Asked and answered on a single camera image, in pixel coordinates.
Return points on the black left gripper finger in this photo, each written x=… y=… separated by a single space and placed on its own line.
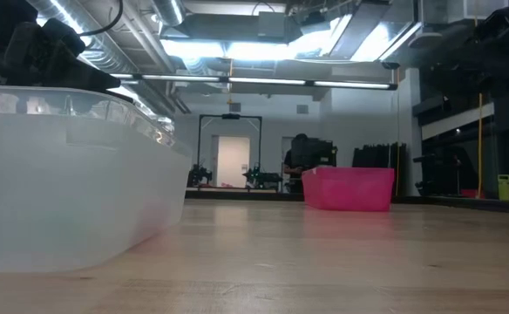
x=121 y=96
x=91 y=76

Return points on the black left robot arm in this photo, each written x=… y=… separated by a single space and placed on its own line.
x=2 y=17

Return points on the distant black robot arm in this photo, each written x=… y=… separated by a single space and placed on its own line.
x=261 y=176
x=200 y=175

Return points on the white translucent plastic bin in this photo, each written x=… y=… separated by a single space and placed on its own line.
x=63 y=187

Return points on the pink-red plastic bin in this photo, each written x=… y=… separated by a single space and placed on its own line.
x=348 y=189

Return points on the small red bin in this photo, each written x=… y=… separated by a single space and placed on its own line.
x=470 y=193

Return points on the long ceiling light fixture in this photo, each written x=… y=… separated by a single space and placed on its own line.
x=259 y=81

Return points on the person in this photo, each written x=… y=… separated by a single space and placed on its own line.
x=296 y=174

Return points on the black monitor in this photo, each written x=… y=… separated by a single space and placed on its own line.
x=315 y=152

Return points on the black panel stack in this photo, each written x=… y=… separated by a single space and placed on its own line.
x=378 y=157

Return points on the yellow-green container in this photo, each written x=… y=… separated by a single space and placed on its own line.
x=504 y=187

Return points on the ribbed silver air duct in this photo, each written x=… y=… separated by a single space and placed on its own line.
x=93 y=48

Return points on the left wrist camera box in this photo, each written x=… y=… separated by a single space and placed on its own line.
x=63 y=32

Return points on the smooth silver air duct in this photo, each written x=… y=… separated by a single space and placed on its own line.
x=169 y=11

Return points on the distant black cell frame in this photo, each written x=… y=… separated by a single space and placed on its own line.
x=230 y=117

